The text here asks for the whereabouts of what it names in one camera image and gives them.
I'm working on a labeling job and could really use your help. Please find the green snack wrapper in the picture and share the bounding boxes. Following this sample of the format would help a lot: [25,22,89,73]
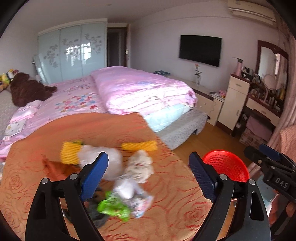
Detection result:
[96,191,130,221]

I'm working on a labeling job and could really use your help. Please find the pink thermos bottle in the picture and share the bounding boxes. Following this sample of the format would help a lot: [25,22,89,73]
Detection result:
[234,57,243,76]

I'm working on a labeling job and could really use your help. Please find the grey bed mattress cover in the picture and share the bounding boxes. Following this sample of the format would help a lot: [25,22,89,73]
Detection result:
[156,108,208,150]

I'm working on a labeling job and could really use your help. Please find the pink curtain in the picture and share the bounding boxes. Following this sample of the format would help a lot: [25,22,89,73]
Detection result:
[267,14,296,151]

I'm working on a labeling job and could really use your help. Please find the white air conditioner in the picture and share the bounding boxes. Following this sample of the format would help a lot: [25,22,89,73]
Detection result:
[227,0,276,27]

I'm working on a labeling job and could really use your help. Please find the orange rose-pattern blanket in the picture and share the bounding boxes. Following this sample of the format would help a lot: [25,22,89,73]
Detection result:
[1,113,212,240]

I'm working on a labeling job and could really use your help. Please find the dresser mirror with brown frame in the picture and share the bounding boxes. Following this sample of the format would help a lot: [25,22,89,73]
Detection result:
[255,40,288,115]

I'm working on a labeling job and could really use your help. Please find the brown paper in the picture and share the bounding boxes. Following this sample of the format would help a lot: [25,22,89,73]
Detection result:
[42,156,81,181]

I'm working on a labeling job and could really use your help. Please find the red plastic mesh basket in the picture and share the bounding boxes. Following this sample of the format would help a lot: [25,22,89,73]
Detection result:
[202,150,250,182]

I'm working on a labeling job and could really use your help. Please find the black wall television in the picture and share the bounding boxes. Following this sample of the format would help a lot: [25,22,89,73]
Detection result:
[179,35,222,67]

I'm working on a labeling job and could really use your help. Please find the brown plush teddy bear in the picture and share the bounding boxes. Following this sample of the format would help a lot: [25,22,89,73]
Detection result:
[10,72,57,107]

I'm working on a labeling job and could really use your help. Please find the white dressing table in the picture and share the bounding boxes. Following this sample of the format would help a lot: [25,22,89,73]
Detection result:
[231,94,280,137]

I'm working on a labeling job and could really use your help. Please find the round white vanity mirror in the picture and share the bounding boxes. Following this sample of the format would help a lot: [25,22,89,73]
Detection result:
[263,74,277,103]

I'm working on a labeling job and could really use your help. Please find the black plastic bag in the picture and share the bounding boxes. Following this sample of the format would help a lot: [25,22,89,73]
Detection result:
[62,187,110,229]

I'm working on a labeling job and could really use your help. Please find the pink folded quilt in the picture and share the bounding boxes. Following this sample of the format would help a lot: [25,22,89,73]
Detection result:
[91,66,197,116]

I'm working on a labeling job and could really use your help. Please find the beige tissue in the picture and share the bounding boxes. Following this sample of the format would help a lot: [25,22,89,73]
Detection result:
[125,150,154,183]

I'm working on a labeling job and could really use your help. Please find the yellow knitted cloth with green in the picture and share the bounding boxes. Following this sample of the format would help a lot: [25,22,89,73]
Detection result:
[60,140,84,165]

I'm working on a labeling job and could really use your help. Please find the pink floral bed sheet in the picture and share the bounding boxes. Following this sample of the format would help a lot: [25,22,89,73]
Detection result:
[1,76,107,159]

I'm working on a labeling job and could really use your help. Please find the rose in glass vase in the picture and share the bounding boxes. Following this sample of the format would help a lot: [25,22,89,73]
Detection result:
[195,63,202,86]

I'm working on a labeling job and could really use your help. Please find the white tall cabinet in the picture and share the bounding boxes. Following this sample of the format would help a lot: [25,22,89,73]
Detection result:
[216,74,250,134]

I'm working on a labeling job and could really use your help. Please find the purple cushioned stool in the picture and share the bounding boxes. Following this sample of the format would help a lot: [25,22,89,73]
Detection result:
[246,116,273,142]

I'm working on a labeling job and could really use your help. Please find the white low tv cabinet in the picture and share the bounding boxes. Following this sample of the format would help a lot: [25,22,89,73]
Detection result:
[169,75,223,126]

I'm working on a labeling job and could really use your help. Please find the dark wooden door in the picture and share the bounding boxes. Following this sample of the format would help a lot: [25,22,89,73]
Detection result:
[107,27,127,67]

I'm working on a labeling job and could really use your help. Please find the glass sliding wardrobe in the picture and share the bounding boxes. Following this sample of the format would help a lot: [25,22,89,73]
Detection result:
[34,19,108,84]

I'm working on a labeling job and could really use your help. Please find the person's right hand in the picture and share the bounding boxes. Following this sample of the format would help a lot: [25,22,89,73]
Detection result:
[269,194,295,225]

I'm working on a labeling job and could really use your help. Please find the yellow plush toys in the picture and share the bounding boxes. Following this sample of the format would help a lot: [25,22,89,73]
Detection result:
[0,69,19,92]

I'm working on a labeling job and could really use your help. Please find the pink folded clothes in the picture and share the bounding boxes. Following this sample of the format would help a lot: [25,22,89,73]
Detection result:
[10,100,42,123]

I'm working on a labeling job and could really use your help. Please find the clear plastic bag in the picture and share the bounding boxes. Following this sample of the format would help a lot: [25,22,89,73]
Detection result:
[77,145,123,181]

